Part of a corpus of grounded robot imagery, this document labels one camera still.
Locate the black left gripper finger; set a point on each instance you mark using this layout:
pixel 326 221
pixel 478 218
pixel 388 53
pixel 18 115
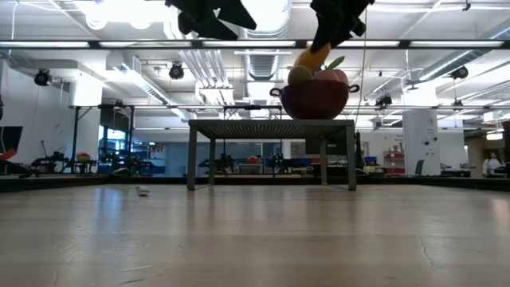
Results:
pixel 209 28
pixel 239 16

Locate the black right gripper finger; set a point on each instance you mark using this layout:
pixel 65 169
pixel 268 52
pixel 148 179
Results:
pixel 328 34

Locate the long yellow melon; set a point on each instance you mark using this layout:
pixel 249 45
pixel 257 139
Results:
pixel 312 60

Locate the pink peach green leaf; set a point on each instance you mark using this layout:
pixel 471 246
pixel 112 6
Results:
pixel 332 73

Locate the beige melon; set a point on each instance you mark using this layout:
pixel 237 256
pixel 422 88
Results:
pixel 299 75

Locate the black ceiling spotlight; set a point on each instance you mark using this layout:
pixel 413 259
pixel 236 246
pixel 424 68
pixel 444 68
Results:
pixel 176 71
pixel 384 100
pixel 460 72
pixel 41 77

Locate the purple metal colander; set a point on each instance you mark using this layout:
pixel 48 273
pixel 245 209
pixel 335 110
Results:
pixel 315 101

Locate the grey perforated metal riser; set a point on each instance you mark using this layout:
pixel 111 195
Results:
pixel 271 128

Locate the black robot workstation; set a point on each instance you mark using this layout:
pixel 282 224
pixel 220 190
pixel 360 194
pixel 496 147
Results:
pixel 223 163
pixel 52 161

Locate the white square pillar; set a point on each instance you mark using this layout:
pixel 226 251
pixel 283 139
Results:
pixel 420 143

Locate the person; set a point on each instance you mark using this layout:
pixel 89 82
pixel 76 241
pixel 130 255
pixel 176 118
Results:
pixel 492 164

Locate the dark flat monitor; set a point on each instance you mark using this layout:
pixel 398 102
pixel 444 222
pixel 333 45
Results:
pixel 10 137

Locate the silver ceiling air duct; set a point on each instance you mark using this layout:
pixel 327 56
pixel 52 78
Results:
pixel 265 64

